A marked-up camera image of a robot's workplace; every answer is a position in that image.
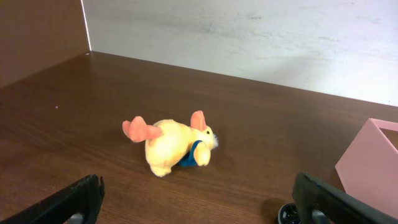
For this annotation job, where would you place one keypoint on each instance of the small black round wheel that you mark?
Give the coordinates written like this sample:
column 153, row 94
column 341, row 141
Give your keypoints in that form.
column 288, row 214

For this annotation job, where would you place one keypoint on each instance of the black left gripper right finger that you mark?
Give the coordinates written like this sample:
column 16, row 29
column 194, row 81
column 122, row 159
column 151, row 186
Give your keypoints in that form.
column 319, row 202

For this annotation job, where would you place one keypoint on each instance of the yellow plush bunny toy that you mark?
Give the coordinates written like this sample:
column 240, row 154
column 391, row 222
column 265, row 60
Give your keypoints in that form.
column 168, row 143

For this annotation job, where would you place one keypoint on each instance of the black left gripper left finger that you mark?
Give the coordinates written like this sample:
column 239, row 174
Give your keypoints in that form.
column 83, row 197

